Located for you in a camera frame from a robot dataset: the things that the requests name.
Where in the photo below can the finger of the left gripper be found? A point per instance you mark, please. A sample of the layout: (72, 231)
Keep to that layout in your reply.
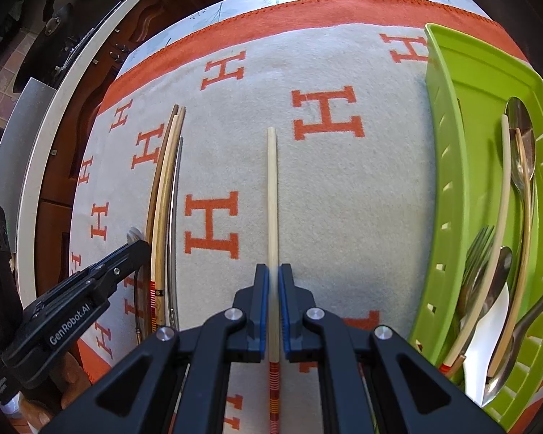
(62, 315)

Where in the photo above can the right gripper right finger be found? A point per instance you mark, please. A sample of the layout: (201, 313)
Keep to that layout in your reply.
(371, 381)

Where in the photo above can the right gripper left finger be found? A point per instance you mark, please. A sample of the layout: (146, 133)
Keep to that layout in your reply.
(175, 382)

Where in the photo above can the pale bamboo chopstick red end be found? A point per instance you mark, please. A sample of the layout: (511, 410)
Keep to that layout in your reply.
(274, 343)

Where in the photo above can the bamboo chopstick red band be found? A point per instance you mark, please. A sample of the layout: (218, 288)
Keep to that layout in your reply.
(455, 357)

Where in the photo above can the white ceramic soup spoon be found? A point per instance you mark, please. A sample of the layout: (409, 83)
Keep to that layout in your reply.
(484, 352)

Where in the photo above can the steel fork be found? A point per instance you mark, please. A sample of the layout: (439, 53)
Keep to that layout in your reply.
(476, 254)

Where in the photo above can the short steel soup spoon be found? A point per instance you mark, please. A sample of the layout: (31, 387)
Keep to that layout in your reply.
(496, 383)

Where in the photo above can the large steel spoon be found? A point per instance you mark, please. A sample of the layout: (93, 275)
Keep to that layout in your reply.
(524, 163)

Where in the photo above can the person's left hand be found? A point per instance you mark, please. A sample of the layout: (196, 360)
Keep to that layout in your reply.
(73, 382)

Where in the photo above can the thin steel chopstick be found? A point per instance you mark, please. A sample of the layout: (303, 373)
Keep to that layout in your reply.
(173, 318)

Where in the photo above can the steel stove splash guard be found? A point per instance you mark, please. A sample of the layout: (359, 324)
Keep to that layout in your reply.
(16, 147)

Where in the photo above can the brown wooden chopstick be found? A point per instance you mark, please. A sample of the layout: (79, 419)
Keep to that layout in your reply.
(142, 287)

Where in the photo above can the orange beige H-pattern cloth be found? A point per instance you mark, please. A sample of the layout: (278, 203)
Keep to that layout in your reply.
(358, 141)

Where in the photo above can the green plastic utensil tray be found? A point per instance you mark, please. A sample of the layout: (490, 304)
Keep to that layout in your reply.
(469, 83)

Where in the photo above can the black wok on stove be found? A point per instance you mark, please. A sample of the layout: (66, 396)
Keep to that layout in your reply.
(67, 28)

